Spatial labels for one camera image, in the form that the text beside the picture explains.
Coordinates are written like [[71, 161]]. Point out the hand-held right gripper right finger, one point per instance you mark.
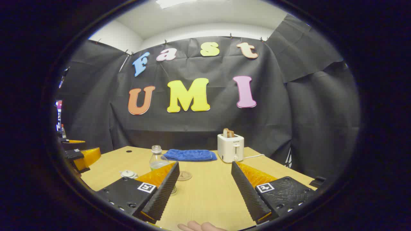
[[247, 192]]

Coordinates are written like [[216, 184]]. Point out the wall poster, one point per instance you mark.
[[59, 115]]

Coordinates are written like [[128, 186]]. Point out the clear green-label water bottle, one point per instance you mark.
[[156, 160]]

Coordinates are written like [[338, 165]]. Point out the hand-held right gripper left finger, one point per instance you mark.
[[160, 192]]

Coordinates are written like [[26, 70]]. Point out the white ceramic teacup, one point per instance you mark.
[[135, 176]]

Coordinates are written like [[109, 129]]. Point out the white toaster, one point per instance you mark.
[[229, 149]]

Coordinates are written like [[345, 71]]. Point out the black backdrop cloth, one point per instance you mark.
[[199, 125]]

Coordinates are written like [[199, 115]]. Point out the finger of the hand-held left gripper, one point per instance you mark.
[[69, 141], [88, 156]]

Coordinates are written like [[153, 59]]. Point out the red-capped clear bottle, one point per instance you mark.
[[63, 132]]

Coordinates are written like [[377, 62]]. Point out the small black object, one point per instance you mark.
[[318, 182]]

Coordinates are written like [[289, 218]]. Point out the bread slice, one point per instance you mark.
[[228, 132]]

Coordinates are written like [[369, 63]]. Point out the blue towel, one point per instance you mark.
[[189, 155]]

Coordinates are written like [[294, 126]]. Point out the round wooden coaster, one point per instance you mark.
[[184, 176]]

